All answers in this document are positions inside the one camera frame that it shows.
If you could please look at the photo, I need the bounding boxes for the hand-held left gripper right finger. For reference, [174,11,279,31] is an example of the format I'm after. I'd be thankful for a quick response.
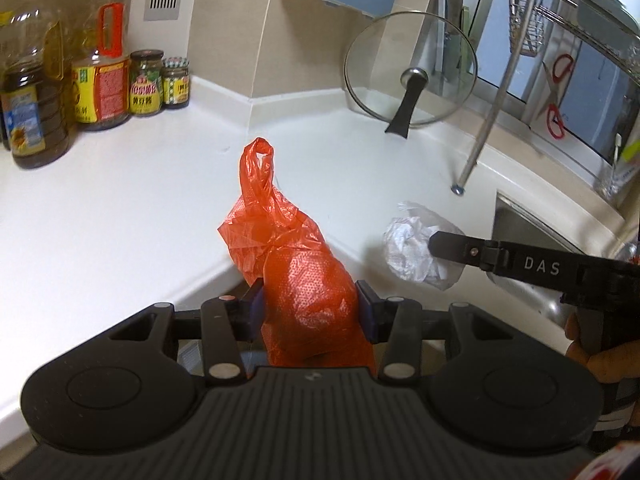
[355,280,521,386]

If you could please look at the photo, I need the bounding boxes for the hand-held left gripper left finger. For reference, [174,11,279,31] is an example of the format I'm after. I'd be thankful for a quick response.
[107,277,266,386]

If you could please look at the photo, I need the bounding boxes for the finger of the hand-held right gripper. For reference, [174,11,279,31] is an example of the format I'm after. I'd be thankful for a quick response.
[426,230,501,275]

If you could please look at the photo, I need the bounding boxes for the white tissue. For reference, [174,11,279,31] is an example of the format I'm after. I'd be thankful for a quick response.
[382,201,466,292]

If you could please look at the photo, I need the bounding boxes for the orange plastic bag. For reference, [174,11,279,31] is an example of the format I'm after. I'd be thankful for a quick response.
[217,136,378,376]

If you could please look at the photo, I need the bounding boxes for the person's right hand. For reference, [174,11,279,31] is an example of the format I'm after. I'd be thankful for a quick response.
[564,310,640,386]

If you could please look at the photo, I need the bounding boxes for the stainless steel sink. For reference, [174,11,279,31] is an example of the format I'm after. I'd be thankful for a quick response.
[487,189,640,346]

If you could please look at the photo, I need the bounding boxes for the clear glass tumbler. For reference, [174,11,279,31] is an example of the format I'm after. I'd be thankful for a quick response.
[594,132,640,206]

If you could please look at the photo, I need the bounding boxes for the glass pot lid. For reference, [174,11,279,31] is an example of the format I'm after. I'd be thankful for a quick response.
[344,10,478,138]

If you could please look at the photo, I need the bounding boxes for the sauce jar with checked lid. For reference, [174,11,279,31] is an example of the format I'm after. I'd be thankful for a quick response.
[162,56,191,110]

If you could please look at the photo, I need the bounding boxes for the pickle jar with dark lid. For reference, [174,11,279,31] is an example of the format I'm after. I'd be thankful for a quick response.
[129,49,166,118]

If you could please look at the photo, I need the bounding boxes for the white bowl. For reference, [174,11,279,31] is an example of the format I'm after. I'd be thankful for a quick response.
[577,0,640,46]

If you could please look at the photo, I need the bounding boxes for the dark oil bottle blue label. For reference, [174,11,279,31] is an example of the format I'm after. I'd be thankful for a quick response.
[0,0,71,170]

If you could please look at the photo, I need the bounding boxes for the red handled scissors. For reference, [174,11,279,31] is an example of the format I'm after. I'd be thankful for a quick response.
[537,51,577,142]

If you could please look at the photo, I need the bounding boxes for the oil bottle with red handle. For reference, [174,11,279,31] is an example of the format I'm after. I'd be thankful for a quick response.
[70,0,132,132]

